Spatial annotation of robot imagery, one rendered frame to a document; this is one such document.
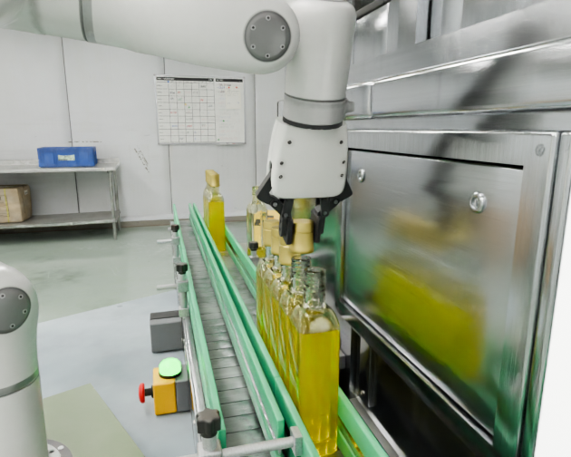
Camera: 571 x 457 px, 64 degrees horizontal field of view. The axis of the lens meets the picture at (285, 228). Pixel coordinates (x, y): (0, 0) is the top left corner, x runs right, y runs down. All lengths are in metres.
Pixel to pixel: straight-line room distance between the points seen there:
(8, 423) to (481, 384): 0.57
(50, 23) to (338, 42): 0.29
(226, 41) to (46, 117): 6.14
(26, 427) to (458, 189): 0.62
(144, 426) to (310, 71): 0.75
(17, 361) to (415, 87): 0.61
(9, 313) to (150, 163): 5.86
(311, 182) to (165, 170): 5.90
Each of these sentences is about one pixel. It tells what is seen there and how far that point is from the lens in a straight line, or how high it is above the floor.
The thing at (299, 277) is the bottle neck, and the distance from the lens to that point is 0.64.
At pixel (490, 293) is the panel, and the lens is 0.50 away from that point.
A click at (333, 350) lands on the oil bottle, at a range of 0.62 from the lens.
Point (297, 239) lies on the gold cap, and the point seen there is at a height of 1.17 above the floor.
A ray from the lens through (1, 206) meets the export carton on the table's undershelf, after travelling 6.12.
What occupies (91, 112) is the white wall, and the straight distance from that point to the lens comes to 6.49.
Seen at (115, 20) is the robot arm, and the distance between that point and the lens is 0.51.
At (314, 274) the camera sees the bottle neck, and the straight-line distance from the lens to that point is 0.58.
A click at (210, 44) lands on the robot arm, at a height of 1.40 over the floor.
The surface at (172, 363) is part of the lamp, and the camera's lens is 0.99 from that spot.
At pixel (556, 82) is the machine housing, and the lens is 0.45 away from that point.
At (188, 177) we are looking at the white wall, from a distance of 6.48.
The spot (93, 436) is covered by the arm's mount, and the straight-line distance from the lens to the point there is 0.86.
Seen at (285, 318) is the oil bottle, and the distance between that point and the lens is 0.66.
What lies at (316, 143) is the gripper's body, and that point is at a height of 1.30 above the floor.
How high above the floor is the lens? 1.32
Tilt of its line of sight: 12 degrees down
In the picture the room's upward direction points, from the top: straight up
